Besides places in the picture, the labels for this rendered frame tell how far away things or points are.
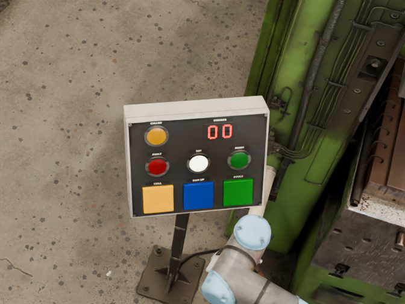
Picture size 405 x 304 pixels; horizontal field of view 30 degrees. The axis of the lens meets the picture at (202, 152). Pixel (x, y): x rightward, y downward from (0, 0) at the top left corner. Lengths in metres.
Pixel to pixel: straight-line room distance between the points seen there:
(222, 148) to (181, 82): 1.45
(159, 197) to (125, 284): 1.03
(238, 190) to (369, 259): 0.58
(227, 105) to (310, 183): 0.66
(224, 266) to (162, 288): 1.31
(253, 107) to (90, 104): 1.47
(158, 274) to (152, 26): 1.15
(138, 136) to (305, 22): 0.47
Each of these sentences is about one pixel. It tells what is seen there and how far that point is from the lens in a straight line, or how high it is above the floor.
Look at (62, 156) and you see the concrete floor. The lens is 3.06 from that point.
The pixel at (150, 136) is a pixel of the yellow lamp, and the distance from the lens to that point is 1.76.
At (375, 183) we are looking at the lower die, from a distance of 2.02.
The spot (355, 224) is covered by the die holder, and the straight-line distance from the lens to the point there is 2.11.
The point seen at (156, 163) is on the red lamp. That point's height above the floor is 1.10.
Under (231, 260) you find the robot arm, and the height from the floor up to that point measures 1.27.
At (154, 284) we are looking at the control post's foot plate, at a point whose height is 0.01.
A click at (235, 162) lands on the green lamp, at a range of 1.84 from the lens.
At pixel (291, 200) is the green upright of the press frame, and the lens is 2.51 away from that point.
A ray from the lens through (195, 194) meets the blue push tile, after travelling 1.86.
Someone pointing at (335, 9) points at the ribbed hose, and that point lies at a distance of 1.69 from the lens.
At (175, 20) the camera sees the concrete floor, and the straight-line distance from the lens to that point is 3.43.
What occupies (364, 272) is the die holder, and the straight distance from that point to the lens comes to 2.39.
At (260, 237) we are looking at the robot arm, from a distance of 1.54.
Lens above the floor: 2.70
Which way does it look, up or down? 61 degrees down
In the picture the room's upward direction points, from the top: 11 degrees clockwise
